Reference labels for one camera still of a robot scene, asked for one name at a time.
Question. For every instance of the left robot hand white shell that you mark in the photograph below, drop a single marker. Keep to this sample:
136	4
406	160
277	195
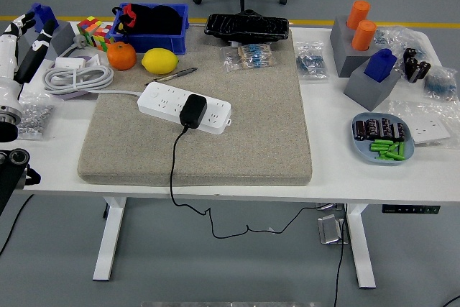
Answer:
8	66

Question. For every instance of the white power strip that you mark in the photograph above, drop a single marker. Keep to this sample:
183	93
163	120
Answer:
161	98

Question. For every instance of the black plug adapter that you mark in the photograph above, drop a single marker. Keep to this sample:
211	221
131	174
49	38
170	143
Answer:
193	111

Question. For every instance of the black glossy plastic tray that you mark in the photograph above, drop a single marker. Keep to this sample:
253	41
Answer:
248	26

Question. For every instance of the clear bag of metal nuts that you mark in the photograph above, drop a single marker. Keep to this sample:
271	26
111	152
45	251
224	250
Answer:
36	116

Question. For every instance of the small white box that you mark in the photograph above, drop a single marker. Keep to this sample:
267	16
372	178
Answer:
68	63

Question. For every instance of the blue bottle-shaped block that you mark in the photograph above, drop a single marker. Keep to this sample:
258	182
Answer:
381	66
41	12

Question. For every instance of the purple round disc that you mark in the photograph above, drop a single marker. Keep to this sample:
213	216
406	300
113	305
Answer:
72	94

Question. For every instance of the white card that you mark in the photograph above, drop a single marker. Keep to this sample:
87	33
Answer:
94	60

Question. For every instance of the colourful puzzle cube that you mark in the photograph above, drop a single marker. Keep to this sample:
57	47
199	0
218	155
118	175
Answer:
88	26
102	39

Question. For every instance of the orange mandarin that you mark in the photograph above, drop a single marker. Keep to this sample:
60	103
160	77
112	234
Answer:
121	56

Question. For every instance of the blue plastic bin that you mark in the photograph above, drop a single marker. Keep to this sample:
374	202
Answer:
158	42

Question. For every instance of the yellow lemon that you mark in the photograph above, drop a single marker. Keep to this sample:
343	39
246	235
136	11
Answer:
160	60

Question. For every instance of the black silver pen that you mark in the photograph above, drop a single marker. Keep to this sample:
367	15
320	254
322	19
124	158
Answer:
179	72

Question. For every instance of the white table leg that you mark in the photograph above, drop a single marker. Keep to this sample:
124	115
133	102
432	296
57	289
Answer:
108	249
361	249

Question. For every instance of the grey-brown mat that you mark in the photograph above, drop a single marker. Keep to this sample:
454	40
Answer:
233	141

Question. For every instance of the clear bag of blue parts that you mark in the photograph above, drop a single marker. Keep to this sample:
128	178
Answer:
311	62

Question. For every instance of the large grey holder block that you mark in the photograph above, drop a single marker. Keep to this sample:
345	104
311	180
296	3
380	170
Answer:
345	51

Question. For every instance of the orange cylinder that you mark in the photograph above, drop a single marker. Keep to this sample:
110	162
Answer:
363	35
359	14

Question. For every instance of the black capacitor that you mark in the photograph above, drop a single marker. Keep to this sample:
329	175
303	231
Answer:
386	127
373	128
399	131
359	130

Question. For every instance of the silver metal pedal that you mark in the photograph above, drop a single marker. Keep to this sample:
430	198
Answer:
328	229

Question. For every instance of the blue-grey plate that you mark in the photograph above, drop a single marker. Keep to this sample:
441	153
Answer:
359	149

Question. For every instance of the green battery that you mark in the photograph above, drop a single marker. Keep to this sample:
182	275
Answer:
401	149
382	142
386	158
379	147
392	154
392	147

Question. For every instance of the crumpled clear plastic bag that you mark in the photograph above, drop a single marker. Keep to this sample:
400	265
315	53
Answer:
395	37

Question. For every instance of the clear bag around socket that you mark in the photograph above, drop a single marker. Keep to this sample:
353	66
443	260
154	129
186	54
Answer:
399	107

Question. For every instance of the clear bag of black capacitors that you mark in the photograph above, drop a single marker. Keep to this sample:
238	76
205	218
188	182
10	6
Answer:
413	66

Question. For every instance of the black table control panel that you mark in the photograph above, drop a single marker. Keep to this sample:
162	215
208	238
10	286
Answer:
409	209

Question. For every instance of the clear bag of blue resistors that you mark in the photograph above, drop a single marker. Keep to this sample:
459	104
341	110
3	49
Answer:
440	84

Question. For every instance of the white wall socket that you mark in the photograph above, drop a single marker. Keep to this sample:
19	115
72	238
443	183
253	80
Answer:
429	129

